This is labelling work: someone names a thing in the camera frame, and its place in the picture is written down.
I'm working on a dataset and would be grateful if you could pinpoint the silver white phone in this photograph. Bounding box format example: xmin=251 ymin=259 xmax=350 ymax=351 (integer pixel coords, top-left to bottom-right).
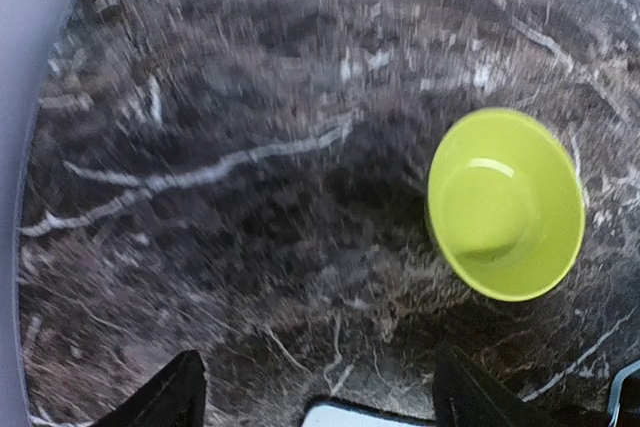
xmin=300 ymin=400 xmax=436 ymax=427

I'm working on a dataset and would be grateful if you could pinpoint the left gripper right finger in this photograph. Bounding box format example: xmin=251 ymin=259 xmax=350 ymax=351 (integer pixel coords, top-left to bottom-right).
xmin=432 ymin=346 xmax=559 ymax=427

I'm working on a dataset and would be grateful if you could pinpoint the green bowl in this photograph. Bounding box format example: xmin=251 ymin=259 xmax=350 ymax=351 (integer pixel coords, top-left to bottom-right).
xmin=425 ymin=108 xmax=586 ymax=302

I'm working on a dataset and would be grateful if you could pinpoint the light blue phone case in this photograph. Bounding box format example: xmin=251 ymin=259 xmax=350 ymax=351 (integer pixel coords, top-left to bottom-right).
xmin=607 ymin=360 xmax=640 ymax=427

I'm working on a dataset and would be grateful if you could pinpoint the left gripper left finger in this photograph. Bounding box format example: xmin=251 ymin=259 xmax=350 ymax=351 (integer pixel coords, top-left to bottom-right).
xmin=92 ymin=350 xmax=206 ymax=427

